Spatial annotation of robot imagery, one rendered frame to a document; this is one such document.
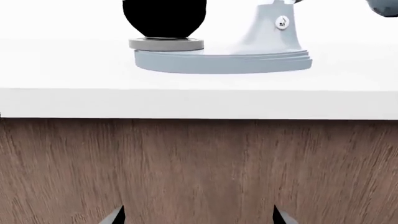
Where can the grey round object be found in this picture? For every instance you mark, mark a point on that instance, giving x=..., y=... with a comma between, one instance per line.
x=384, y=7

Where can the pale blue stand mixer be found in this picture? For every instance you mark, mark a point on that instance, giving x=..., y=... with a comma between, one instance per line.
x=236, y=60

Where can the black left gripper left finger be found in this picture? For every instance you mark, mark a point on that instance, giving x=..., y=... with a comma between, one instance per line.
x=115, y=217

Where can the black mixer bowl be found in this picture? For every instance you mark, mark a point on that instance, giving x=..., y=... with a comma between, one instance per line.
x=164, y=16

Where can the wooden cabinet front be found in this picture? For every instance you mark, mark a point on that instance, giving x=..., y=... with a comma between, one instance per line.
x=199, y=170

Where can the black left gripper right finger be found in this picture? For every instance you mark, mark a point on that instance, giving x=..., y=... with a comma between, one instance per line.
x=282, y=217

